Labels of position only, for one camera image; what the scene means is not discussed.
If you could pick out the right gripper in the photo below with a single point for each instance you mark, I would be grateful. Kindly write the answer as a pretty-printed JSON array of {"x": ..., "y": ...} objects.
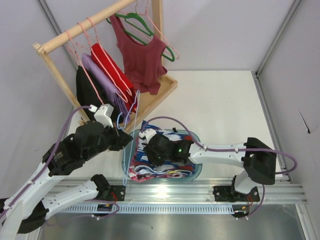
[{"x": 148, "y": 149}]

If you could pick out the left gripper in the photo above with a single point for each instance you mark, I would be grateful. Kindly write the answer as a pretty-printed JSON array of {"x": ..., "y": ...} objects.
[{"x": 119, "y": 138}]

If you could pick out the blue patterned trousers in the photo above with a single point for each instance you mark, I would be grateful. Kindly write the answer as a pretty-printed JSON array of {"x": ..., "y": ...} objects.
[{"x": 140, "y": 160}]

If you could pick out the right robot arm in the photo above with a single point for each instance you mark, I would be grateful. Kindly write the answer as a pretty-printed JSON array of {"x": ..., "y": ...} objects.
[{"x": 255, "y": 158}]

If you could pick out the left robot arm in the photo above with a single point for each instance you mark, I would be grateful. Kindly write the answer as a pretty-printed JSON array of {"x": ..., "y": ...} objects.
[{"x": 28, "y": 209}]

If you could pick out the pink hanger with black garment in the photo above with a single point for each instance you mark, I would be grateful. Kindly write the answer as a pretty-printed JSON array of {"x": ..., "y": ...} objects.
[{"x": 73, "y": 51}]

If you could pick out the pink hanger with red garment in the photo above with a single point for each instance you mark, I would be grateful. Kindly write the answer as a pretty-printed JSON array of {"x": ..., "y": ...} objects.
[{"x": 110, "y": 62}]

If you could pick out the pink hanger with purple garment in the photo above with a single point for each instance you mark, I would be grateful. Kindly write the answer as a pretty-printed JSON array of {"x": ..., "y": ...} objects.
[{"x": 102, "y": 66}]

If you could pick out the teal plastic basket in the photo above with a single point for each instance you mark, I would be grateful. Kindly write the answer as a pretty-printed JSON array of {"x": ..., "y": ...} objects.
[{"x": 197, "y": 172}]

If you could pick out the purple garment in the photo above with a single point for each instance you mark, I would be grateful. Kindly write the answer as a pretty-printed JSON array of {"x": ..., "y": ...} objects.
[{"x": 111, "y": 92}]

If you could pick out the red garment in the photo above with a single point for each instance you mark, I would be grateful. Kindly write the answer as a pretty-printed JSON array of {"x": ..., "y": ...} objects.
[{"x": 112, "y": 72}]

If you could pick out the black garment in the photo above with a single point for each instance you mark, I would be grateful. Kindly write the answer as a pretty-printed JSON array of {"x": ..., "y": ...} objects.
[{"x": 86, "y": 95}]

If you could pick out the wooden clothes rack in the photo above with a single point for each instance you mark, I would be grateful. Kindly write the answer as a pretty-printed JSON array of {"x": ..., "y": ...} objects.
[{"x": 104, "y": 41}]

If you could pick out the maroon tank top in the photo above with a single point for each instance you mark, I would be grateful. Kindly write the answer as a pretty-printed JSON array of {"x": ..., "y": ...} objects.
[{"x": 142, "y": 63}]

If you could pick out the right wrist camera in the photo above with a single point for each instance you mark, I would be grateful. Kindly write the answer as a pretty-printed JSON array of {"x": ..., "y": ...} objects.
[{"x": 145, "y": 136}]

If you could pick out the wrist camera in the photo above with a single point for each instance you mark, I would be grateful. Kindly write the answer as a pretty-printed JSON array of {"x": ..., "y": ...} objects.
[
  {"x": 145, "y": 136},
  {"x": 103, "y": 114}
]

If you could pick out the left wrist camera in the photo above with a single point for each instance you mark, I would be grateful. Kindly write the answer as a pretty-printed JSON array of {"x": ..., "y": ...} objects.
[{"x": 103, "y": 114}]

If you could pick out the white slotted cable duct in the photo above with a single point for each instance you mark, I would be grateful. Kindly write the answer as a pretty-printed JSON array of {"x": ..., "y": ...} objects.
[{"x": 135, "y": 208}]

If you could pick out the pink empty wire hanger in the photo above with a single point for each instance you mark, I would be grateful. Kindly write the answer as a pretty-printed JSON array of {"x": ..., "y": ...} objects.
[{"x": 149, "y": 24}]

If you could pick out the aluminium mounting rail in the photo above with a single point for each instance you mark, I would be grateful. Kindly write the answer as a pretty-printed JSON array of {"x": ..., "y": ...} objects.
[{"x": 162, "y": 191}]

